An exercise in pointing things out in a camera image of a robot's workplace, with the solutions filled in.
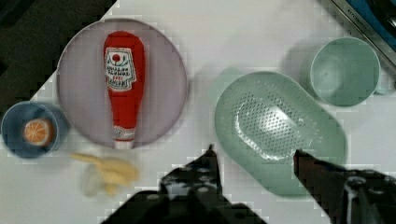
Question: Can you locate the silver blue appliance edge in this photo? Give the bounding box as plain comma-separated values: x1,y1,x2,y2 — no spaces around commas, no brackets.
316,0,396,74

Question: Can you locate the lilac round plate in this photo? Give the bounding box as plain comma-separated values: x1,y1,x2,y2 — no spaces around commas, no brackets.
57,19,189,147

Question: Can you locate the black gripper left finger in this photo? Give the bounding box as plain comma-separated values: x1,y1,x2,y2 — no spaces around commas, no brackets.
101,147,267,224

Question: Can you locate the toy orange slice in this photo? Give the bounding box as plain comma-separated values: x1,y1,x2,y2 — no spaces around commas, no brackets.
22,119,54,147

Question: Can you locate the red plush ketchup bottle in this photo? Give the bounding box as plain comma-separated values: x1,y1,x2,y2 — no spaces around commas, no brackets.
104,31,146,150

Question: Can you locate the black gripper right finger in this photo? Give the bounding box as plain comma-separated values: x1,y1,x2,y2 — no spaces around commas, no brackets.
293,149,396,224

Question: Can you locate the green plastic cup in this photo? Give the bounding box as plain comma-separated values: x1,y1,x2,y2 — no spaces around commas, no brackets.
304,37,387,106

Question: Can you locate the blue plastic cup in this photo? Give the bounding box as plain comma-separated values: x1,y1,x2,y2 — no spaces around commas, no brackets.
1,102,69,159

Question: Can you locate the green oval plastic strainer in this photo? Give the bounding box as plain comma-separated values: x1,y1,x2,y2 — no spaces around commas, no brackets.
215,72,347,197

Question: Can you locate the yellow toy banana peel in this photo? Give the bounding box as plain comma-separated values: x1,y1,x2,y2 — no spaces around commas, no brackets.
70,153,139,196

